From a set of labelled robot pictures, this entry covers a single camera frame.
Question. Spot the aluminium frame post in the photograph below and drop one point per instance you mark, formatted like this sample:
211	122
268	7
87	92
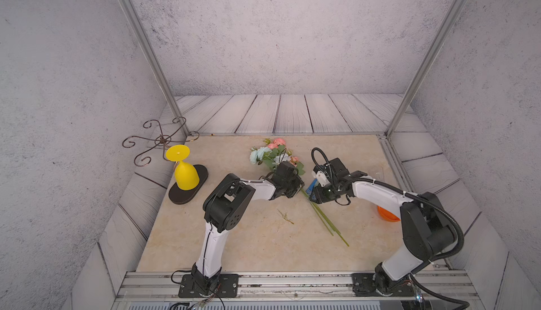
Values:
448	22
148	51

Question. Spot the blue tape dispenser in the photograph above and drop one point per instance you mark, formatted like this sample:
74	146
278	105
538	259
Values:
311	187

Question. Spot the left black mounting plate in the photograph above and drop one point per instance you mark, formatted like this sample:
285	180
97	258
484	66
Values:
221	286

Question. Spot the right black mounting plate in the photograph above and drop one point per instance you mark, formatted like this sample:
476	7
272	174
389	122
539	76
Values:
379	285

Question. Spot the small broken green twig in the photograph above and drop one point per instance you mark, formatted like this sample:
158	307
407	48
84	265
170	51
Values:
285	217

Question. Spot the black mounting plate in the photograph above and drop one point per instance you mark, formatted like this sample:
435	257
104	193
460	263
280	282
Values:
379	285
221	286

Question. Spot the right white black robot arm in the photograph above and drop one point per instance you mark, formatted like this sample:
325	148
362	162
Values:
429	233

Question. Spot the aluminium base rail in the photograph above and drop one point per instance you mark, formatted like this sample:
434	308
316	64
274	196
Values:
305	286

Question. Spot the yellow plastic goblet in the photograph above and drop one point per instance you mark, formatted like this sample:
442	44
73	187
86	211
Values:
185	174

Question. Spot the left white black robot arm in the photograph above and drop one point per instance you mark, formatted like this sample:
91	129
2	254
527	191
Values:
225	207

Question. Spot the artificial flower bouquet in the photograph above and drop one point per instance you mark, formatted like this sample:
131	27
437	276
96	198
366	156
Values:
271	155

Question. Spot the black oval tray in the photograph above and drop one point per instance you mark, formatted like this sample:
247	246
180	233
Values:
180	197

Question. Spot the wrought iron scroll stand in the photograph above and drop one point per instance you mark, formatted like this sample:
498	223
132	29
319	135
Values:
164	136

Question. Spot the right aluminium frame post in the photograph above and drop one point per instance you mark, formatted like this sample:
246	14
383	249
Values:
448	22

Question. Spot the left aluminium frame post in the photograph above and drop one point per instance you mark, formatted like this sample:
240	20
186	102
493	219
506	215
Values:
148	51

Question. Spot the orange plastic bowl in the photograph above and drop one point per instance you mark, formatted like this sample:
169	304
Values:
387	216

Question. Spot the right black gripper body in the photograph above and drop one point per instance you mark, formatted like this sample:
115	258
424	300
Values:
327	192

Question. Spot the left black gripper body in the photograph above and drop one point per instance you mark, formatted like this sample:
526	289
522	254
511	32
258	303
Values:
291	187

